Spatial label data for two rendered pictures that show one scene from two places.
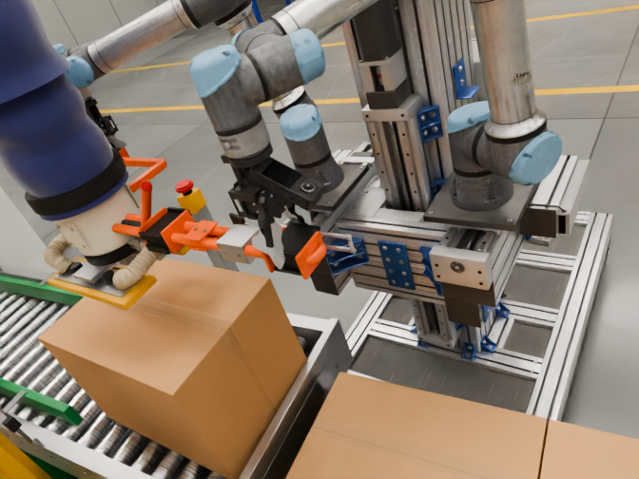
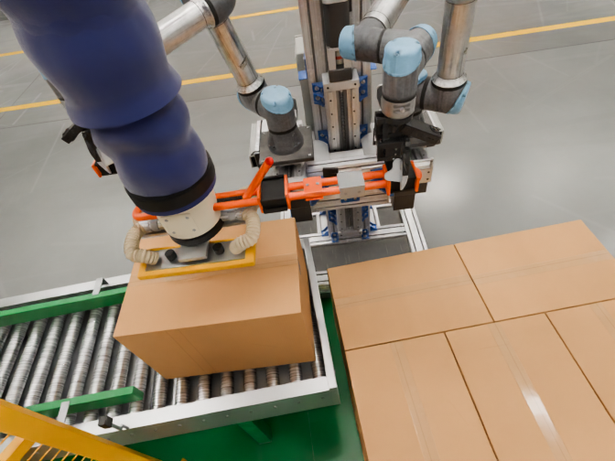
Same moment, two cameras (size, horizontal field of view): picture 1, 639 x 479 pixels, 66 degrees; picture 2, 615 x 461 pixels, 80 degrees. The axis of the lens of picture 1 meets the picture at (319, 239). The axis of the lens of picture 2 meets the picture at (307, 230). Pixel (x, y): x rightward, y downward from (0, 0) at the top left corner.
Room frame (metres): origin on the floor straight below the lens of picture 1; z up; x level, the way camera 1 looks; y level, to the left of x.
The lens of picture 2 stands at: (0.32, 0.71, 1.96)
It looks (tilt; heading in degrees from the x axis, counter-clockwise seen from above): 49 degrees down; 322
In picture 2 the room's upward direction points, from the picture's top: 11 degrees counter-clockwise
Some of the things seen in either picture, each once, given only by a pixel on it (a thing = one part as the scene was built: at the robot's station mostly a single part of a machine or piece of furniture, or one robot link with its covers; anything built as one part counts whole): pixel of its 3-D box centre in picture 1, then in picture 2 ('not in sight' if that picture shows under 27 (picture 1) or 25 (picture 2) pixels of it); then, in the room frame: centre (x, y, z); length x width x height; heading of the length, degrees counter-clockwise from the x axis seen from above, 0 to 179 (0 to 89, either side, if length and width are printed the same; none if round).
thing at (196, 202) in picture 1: (238, 290); not in sight; (1.69, 0.40, 0.50); 0.07 x 0.07 x 1.00; 52
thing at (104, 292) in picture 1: (96, 277); (196, 254); (1.07, 0.55, 1.15); 0.34 x 0.10 x 0.05; 47
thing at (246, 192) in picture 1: (259, 181); (393, 133); (0.75, 0.06, 1.40); 0.09 x 0.08 x 0.12; 46
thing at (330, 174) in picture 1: (316, 168); (284, 134); (1.35, -0.06, 1.09); 0.15 x 0.15 x 0.10
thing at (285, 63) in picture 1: (280, 63); (408, 48); (0.78, -0.04, 1.56); 0.11 x 0.11 x 0.08; 15
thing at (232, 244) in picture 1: (242, 243); (350, 185); (0.82, 0.14, 1.25); 0.07 x 0.07 x 0.04; 47
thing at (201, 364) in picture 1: (180, 354); (228, 300); (1.15, 0.52, 0.75); 0.60 x 0.40 x 0.40; 48
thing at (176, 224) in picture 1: (168, 230); (274, 193); (0.97, 0.30, 1.26); 0.10 x 0.08 x 0.06; 137
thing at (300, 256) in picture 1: (294, 252); (400, 177); (0.73, 0.05, 1.26); 0.08 x 0.07 x 0.05; 47
